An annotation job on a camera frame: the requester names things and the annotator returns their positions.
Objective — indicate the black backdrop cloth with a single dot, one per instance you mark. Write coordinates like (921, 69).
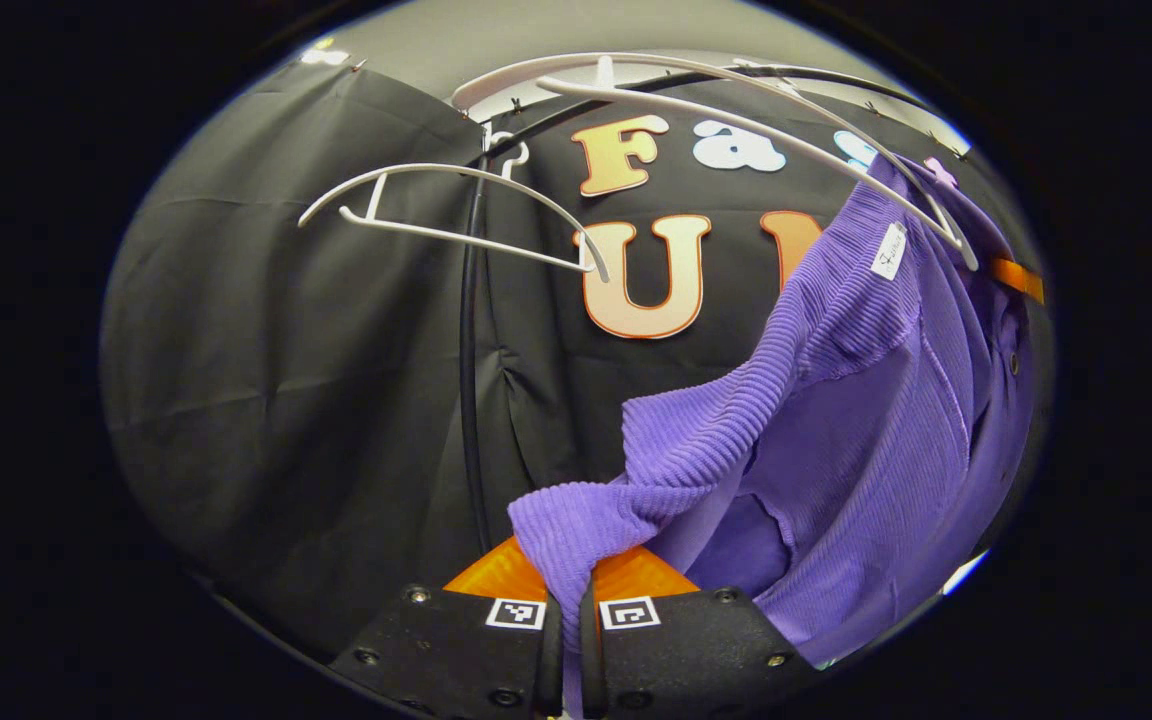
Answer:
(286, 400)

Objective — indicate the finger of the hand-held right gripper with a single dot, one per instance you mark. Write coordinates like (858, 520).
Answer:
(1018, 280)

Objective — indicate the white plastic clothes hanger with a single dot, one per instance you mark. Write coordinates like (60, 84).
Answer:
(436, 170)
(481, 85)

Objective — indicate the black metal clothes rack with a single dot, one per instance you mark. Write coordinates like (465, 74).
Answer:
(469, 350)

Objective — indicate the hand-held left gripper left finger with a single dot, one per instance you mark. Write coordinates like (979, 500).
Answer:
(456, 650)

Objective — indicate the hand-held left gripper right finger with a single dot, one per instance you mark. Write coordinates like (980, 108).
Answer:
(676, 650)

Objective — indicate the white paper sheet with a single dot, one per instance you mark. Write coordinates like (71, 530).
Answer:
(964, 572)

